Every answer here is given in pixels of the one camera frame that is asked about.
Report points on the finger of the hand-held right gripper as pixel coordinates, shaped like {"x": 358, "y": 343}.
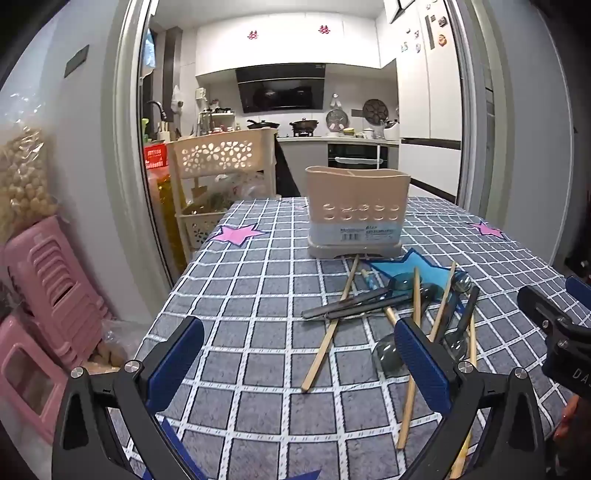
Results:
{"x": 538, "y": 304}
{"x": 581, "y": 293}

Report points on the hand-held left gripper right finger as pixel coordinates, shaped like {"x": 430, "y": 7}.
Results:
{"x": 425, "y": 369}

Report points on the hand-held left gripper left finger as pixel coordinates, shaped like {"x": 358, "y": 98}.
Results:
{"x": 180, "y": 360}

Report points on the wooden chopstick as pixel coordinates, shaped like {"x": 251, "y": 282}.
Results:
{"x": 416, "y": 295}
{"x": 444, "y": 300}
{"x": 330, "y": 332}
{"x": 472, "y": 341}

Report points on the beige plastic utensil holder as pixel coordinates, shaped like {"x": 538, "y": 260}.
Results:
{"x": 358, "y": 207}

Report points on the person's right hand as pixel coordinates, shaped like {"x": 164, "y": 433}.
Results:
{"x": 575, "y": 417}

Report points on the clear plastic bag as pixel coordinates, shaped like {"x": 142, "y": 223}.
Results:
{"x": 111, "y": 341}

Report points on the small pink star patch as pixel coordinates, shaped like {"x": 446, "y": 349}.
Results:
{"x": 485, "y": 228}

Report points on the light blue star patch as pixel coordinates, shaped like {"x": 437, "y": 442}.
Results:
{"x": 429, "y": 272}

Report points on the grey checked tablecloth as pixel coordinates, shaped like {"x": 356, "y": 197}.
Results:
{"x": 258, "y": 286}

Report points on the large pink star patch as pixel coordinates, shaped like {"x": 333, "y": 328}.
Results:
{"x": 235, "y": 233}

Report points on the yellow cooking oil bottle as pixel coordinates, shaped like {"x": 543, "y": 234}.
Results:
{"x": 168, "y": 217}

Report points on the red box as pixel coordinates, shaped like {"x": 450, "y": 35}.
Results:
{"x": 154, "y": 159}

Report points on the beige flower-cutout storage cart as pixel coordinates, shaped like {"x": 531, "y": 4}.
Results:
{"x": 217, "y": 154}

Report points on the built-in black oven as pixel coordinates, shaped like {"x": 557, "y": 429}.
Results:
{"x": 355, "y": 157}

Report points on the white rice cooker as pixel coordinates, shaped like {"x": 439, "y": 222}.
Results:
{"x": 391, "y": 131}

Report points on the white kitchen counter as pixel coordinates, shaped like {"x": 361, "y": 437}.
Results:
{"x": 300, "y": 161}

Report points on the white refrigerator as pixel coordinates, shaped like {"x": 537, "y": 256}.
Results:
{"x": 429, "y": 92}

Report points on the clear bag of dried beans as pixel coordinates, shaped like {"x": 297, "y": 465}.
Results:
{"x": 23, "y": 175}

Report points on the black wok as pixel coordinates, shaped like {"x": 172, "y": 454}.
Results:
{"x": 261, "y": 124}

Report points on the round dark baking pan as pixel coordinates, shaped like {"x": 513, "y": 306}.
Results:
{"x": 375, "y": 110}

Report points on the black kitchen faucet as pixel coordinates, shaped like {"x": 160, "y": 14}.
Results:
{"x": 159, "y": 106}

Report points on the round metal steamer rack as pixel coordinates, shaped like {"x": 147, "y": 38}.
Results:
{"x": 336, "y": 120}

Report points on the dark cooking pot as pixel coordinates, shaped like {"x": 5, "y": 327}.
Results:
{"x": 304, "y": 124}

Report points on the black range hood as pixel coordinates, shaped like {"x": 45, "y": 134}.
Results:
{"x": 281, "y": 92}

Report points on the white upper kitchen cabinets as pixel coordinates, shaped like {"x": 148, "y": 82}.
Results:
{"x": 286, "y": 50}

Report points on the white sliding door frame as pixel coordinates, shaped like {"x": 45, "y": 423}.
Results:
{"x": 129, "y": 138}

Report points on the dark wall plate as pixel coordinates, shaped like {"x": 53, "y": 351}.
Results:
{"x": 76, "y": 61}

